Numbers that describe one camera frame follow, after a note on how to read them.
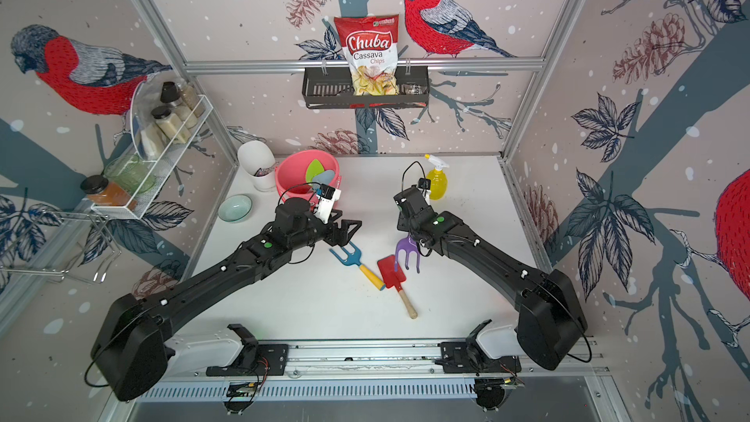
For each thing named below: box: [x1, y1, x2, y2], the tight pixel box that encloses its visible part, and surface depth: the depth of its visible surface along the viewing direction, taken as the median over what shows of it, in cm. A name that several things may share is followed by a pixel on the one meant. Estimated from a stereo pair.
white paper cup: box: [237, 139, 277, 193], surface depth 106 cm
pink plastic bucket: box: [275, 149, 342, 207], surface depth 100 cm
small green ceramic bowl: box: [217, 194, 253, 222], surface depth 103 cm
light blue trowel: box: [312, 169, 335, 189], surface depth 104 cm
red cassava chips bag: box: [333, 14, 400, 96], surface depth 83 cm
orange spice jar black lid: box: [80, 174, 132, 207], surface depth 62 cm
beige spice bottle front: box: [150, 105, 192, 144], surface depth 78 cm
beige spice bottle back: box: [160, 81, 198, 129], surface depth 83 cm
